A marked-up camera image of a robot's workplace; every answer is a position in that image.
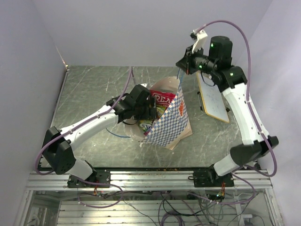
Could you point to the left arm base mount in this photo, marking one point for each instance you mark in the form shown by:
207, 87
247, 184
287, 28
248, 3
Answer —
99, 176

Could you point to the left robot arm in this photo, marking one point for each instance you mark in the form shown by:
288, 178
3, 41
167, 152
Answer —
59, 144

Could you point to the yellow green candy bag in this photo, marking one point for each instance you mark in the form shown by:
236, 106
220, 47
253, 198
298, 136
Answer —
147, 124

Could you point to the pink chips bag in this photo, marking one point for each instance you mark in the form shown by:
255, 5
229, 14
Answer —
163, 99

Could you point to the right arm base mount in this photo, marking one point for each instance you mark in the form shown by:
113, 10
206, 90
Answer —
208, 178

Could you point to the checkered paper bag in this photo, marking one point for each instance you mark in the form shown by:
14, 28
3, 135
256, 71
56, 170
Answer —
173, 125

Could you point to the aluminium frame rail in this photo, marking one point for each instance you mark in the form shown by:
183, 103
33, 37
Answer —
149, 181

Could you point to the small whiteboard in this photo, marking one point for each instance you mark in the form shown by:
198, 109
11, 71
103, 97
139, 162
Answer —
213, 104

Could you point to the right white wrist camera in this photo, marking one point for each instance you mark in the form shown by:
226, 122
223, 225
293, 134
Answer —
199, 38

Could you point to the black marker pen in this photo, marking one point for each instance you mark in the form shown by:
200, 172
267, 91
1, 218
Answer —
200, 101

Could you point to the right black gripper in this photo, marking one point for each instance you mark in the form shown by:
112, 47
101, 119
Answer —
186, 62

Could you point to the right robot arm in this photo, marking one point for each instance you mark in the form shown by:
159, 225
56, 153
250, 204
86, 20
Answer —
232, 84

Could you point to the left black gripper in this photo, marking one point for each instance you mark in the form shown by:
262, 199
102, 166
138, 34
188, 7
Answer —
151, 113

